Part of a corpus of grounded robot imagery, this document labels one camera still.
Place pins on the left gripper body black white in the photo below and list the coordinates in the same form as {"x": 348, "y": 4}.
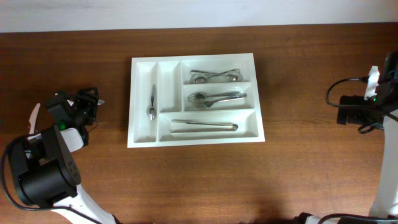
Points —
{"x": 86, "y": 107}

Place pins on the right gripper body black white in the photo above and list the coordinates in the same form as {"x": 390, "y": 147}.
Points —
{"x": 359, "y": 116}

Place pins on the metal fork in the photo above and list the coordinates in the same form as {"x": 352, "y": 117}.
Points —
{"x": 202, "y": 95}
{"x": 209, "y": 103}

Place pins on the metal tweezers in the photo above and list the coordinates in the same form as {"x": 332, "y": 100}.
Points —
{"x": 196, "y": 126}

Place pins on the large metal spoon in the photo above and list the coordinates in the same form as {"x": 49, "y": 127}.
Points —
{"x": 199, "y": 79}
{"x": 231, "y": 75}

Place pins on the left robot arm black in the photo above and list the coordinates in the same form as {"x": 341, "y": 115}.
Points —
{"x": 38, "y": 172}

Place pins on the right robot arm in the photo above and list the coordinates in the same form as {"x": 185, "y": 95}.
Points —
{"x": 376, "y": 109}

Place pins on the white plastic knife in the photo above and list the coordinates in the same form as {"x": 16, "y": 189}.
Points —
{"x": 33, "y": 118}

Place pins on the white plastic cutlery tray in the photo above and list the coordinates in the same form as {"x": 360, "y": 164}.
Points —
{"x": 177, "y": 77}

